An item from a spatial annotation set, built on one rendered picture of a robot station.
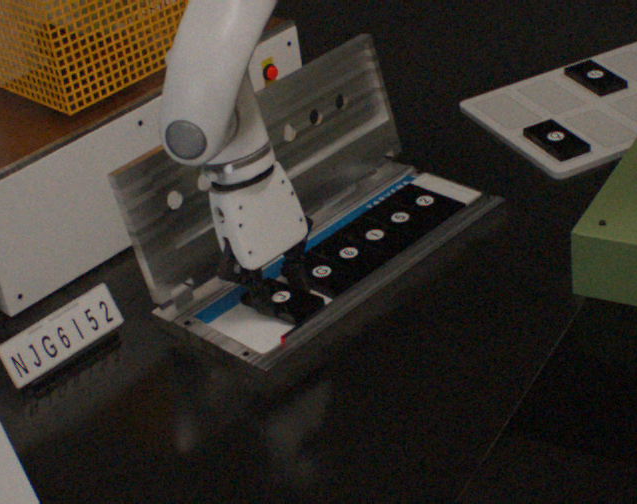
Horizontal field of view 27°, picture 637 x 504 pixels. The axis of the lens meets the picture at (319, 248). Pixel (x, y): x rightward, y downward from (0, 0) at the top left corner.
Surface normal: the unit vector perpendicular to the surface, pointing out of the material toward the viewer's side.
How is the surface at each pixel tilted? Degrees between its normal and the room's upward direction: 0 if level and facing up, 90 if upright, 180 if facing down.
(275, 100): 79
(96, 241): 90
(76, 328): 65
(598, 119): 0
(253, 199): 74
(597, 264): 90
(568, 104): 0
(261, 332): 0
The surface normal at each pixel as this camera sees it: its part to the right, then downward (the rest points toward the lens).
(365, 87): 0.67, 0.14
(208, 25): -0.04, -0.26
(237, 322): -0.13, -0.83
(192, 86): -0.25, 0.30
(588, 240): -0.49, 0.52
